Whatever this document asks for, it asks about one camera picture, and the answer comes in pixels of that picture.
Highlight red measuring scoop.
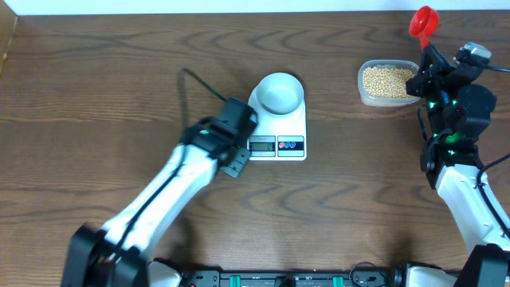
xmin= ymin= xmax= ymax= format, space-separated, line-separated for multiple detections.
xmin=408 ymin=6 xmax=439 ymax=50

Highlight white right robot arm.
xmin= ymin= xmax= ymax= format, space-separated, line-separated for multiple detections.
xmin=390 ymin=42 xmax=509 ymax=286

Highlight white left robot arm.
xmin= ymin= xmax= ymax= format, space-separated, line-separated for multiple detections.
xmin=61 ymin=98 xmax=257 ymax=286

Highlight white digital kitchen scale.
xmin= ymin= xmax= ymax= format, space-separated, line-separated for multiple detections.
xmin=246 ymin=92 xmax=308 ymax=161

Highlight white round bowl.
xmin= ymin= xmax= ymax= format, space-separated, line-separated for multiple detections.
xmin=255 ymin=73 xmax=304 ymax=116

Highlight clear plastic container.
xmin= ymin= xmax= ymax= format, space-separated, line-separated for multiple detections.
xmin=358 ymin=60 xmax=420 ymax=108

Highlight pile of soybeans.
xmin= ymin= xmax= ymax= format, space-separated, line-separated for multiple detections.
xmin=363 ymin=67 xmax=415 ymax=98

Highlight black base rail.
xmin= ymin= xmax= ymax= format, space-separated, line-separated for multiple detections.
xmin=147 ymin=258 xmax=471 ymax=287

